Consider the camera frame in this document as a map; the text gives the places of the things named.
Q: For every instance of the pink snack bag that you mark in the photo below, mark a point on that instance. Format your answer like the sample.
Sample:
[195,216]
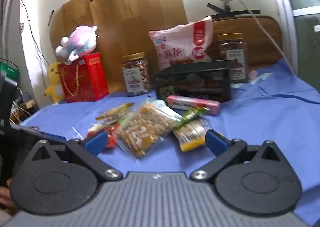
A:
[183,42]

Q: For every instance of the yellow green striped snack packet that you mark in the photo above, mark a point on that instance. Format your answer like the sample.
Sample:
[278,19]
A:
[113,112]

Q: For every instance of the small brown board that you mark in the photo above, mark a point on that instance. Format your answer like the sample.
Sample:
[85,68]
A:
[262,39]

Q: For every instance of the pink candy stick pack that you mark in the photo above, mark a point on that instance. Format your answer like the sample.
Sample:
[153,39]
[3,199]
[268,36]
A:
[192,103]

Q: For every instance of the red gift box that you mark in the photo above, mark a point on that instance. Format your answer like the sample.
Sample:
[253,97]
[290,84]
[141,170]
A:
[83,79]

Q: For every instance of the pink white plush toy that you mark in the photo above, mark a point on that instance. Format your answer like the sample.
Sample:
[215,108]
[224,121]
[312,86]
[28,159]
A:
[78,42]

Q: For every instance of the clear packet of puffed snacks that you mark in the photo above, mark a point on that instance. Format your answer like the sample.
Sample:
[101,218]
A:
[147,127]

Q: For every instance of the yellow duck plush toy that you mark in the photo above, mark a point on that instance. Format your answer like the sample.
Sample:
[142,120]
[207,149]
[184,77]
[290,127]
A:
[53,84]

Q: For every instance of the dark green window panel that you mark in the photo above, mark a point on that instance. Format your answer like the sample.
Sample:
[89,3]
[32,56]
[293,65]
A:
[305,29]

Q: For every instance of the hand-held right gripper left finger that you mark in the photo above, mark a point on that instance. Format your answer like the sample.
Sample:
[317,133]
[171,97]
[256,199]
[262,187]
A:
[96,140]

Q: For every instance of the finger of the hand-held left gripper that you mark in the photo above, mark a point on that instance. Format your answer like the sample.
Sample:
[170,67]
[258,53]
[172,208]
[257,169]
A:
[37,133]

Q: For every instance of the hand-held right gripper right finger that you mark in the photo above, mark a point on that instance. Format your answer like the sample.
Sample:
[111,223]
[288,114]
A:
[214,140]

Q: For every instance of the blue cloth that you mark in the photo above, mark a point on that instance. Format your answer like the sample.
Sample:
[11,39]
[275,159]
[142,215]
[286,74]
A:
[250,117]

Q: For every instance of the person's left hand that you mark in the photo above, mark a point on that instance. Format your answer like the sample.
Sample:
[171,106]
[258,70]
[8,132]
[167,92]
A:
[5,195]

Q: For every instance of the red snack packet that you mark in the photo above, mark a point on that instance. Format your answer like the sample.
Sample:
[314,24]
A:
[110,137]

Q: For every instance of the colourful snack box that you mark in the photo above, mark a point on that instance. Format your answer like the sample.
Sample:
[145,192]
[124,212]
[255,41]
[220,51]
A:
[195,82]

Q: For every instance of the small pink object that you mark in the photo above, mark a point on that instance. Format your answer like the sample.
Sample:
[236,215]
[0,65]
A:
[252,74]

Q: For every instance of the green bag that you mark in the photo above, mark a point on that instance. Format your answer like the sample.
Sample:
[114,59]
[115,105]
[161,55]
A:
[8,71]

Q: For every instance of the large wooden board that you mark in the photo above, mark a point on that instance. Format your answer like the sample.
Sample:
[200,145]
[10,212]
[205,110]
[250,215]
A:
[125,17]

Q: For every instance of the dark snack jar gold lid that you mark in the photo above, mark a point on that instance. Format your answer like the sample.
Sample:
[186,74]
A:
[233,57]

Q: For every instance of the nut jar with gold lid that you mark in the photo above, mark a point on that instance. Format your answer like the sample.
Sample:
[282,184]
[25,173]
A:
[136,74]

